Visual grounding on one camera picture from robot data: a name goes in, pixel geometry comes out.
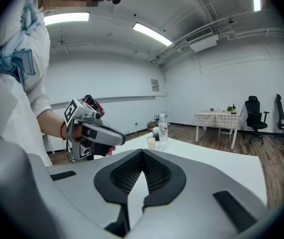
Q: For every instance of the clear plastic water bottle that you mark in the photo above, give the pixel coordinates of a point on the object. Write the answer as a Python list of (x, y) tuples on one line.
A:
[(163, 129)]

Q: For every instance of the black router with antennas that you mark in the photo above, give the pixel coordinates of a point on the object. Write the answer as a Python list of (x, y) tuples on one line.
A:
[(156, 119)]

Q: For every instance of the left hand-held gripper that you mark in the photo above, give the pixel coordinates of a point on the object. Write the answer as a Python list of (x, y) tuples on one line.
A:
[(71, 113)]

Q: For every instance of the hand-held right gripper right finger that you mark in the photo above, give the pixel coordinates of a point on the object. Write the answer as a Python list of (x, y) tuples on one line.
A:
[(196, 183)]

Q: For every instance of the person's left hand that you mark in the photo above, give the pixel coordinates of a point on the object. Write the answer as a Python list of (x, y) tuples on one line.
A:
[(76, 134)]

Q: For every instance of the framed wall notice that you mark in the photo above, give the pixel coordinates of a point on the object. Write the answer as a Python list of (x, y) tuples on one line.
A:
[(155, 85)]

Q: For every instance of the dark jar with white lid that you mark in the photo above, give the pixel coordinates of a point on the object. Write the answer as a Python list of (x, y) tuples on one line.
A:
[(155, 136)]

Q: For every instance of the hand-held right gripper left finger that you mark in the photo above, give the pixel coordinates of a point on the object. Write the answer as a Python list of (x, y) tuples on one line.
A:
[(82, 183)]

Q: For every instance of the checkered cloth table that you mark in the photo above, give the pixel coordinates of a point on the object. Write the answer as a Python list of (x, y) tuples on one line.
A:
[(216, 119)]

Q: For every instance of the cardboard box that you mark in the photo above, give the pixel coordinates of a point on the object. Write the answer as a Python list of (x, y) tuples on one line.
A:
[(152, 125)]

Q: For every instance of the person's left forearm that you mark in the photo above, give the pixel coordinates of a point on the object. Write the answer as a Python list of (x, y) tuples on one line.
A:
[(52, 126)]

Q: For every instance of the small green plant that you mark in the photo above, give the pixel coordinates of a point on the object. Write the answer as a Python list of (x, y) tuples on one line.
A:
[(229, 108)]

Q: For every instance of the small gripper fisheye camera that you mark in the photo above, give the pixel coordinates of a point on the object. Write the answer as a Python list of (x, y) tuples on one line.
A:
[(97, 115)]

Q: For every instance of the light blue badge holder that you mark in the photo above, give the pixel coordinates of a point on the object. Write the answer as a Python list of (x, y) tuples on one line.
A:
[(26, 62)]

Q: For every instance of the white ceiling air conditioner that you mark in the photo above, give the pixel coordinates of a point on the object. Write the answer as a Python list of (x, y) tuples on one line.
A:
[(204, 42)]

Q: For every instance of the person's white clothing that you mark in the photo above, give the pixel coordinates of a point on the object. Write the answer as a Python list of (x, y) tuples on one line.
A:
[(32, 96)]

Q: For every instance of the white ceiling pipes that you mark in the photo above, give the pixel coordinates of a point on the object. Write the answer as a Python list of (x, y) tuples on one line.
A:
[(172, 49)]

